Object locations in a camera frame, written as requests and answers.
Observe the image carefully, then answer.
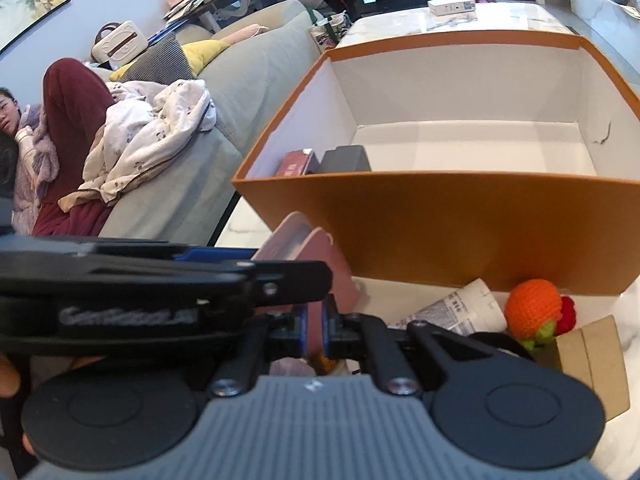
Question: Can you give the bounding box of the grey striped cushion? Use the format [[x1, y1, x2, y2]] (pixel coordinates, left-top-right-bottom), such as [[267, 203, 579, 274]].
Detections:
[[115, 35, 194, 84]]

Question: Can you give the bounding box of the white flat box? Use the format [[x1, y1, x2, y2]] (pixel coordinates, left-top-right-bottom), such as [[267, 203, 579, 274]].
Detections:
[[427, 0, 475, 16]]

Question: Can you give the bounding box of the floral white blanket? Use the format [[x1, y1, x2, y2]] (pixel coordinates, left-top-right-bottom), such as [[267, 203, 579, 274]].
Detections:
[[58, 79, 216, 212]]

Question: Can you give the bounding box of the brown cardboard piece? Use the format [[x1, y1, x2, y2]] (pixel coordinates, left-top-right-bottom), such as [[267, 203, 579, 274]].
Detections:
[[536, 315, 630, 422]]

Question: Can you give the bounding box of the white printed tube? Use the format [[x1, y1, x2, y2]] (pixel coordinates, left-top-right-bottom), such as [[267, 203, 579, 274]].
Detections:
[[392, 278, 508, 336]]

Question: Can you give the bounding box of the dark red booklet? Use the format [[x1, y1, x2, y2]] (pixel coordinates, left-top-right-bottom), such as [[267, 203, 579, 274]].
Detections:
[[274, 148, 320, 177]]

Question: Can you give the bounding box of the pink wallet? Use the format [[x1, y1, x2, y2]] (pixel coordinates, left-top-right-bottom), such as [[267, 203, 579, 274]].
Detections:
[[250, 210, 362, 361]]

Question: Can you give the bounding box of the grey small box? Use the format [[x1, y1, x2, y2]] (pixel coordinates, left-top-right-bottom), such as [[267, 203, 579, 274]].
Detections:
[[318, 145, 371, 174]]

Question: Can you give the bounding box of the person in purple robe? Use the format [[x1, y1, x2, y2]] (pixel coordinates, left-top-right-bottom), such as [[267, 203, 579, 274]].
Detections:
[[1, 58, 114, 236]]

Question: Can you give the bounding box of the grey sofa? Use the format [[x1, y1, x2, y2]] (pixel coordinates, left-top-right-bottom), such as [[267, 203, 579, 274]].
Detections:
[[100, 0, 320, 245]]

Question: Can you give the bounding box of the cream handbag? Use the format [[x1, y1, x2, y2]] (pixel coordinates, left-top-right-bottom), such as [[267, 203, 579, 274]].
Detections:
[[91, 21, 149, 67]]

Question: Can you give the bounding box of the person's left hand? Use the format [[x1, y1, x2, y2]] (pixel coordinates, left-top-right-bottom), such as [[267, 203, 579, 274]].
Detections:
[[0, 353, 21, 399]]

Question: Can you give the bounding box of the yellow cushion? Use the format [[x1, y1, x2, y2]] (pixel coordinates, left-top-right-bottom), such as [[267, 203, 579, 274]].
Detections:
[[110, 40, 229, 82]]

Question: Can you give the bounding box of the orange cardboard storage box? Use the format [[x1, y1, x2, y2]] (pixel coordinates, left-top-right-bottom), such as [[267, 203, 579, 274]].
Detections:
[[233, 30, 639, 296]]

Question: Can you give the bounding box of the orange crochet fruit toy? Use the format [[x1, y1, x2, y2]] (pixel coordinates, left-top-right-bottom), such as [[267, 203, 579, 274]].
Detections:
[[503, 278, 577, 352]]

